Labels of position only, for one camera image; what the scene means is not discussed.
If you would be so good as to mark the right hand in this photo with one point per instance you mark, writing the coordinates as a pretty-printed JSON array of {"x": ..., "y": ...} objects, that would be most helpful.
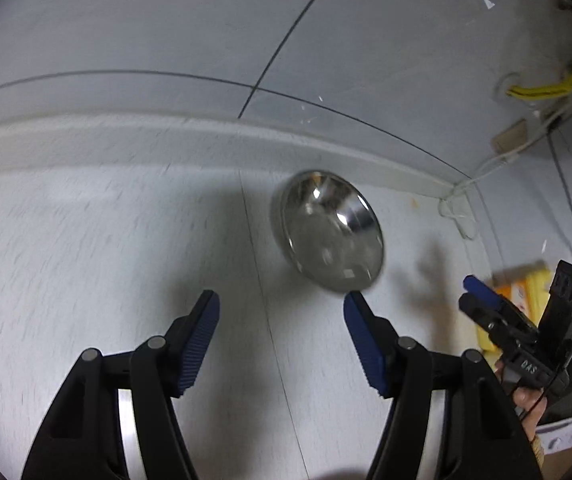
[{"x": 532, "y": 402}]

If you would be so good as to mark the small stainless steel bowl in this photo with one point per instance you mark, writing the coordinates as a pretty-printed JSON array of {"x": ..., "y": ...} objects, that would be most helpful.
[{"x": 327, "y": 231}]

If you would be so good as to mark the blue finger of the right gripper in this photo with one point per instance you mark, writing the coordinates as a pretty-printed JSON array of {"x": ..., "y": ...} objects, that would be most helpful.
[
  {"x": 482, "y": 292},
  {"x": 486, "y": 315}
]

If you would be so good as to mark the beige wall socket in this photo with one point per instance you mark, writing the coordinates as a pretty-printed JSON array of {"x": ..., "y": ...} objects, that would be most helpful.
[{"x": 511, "y": 138}]

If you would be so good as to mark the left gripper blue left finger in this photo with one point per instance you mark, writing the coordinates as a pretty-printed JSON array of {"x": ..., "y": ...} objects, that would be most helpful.
[{"x": 188, "y": 341}]

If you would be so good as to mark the yellow detergent bottle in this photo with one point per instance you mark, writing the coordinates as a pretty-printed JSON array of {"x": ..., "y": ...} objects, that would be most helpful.
[{"x": 526, "y": 286}]

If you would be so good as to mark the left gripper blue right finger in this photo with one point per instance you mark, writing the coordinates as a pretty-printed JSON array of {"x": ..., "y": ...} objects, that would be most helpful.
[{"x": 374, "y": 340}]

